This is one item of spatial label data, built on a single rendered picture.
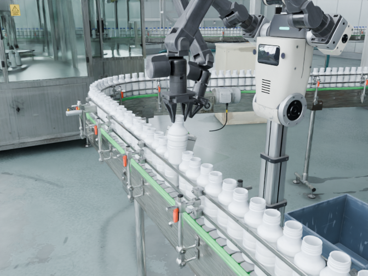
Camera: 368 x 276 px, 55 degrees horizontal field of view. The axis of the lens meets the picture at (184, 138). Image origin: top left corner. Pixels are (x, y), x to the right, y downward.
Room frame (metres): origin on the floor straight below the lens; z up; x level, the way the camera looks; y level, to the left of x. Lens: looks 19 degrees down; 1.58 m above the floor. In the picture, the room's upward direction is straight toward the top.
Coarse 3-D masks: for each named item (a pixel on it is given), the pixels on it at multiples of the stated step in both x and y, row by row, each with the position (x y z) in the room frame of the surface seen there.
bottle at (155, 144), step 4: (156, 132) 1.29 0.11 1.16; (160, 132) 1.30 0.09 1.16; (156, 136) 1.27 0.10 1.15; (156, 140) 1.27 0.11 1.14; (152, 144) 1.27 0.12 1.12; (156, 144) 1.26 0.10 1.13; (152, 148) 1.27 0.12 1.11; (152, 156) 1.27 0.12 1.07; (152, 160) 1.27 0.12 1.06; (152, 164) 1.27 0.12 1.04; (156, 168) 1.26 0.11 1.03; (156, 172) 1.26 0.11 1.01
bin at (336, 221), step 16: (304, 208) 1.09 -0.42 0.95; (320, 208) 1.13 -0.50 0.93; (336, 208) 1.17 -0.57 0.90; (352, 208) 1.17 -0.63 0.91; (304, 224) 1.10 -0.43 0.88; (320, 224) 1.14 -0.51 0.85; (336, 224) 1.18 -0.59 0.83; (352, 224) 1.16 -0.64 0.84; (336, 240) 1.19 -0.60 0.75; (352, 240) 1.15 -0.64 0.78; (352, 256) 1.11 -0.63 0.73
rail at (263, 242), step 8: (96, 104) 1.97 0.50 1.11; (120, 136) 1.59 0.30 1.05; (136, 136) 1.39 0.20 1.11; (128, 144) 1.49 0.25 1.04; (152, 152) 1.24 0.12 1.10; (152, 168) 1.24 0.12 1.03; (184, 176) 1.01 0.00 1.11; (192, 184) 0.96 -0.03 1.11; (224, 208) 0.81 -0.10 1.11; (208, 216) 0.88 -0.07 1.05; (232, 216) 0.78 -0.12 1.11; (216, 224) 0.84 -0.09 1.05; (240, 224) 0.74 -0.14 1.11; (224, 232) 0.80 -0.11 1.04; (248, 232) 0.72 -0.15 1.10; (232, 240) 0.77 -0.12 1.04; (264, 240) 0.67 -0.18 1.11; (240, 248) 0.74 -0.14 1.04; (272, 248) 0.64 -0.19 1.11; (248, 256) 0.71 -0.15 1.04; (280, 256) 0.62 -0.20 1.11; (256, 264) 0.68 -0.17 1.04; (288, 264) 0.60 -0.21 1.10; (264, 272) 0.66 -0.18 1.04; (296, 272) 0.58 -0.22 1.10
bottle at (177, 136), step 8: (176, 120) 1.11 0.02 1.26; (176, 128) 1.10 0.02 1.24; (184, 128) 1.11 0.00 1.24; (168, 136) 1.11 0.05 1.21; (176, 136) 1.09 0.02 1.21; (184, 136) 1.10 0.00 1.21; (168, 144) 1.11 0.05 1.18; (176, 144) 1.09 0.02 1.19; (184, 144) 1.10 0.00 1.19; (176, 152) 1.09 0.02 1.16; (168, 160) 1.11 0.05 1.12; (176, 160) 1.09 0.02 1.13
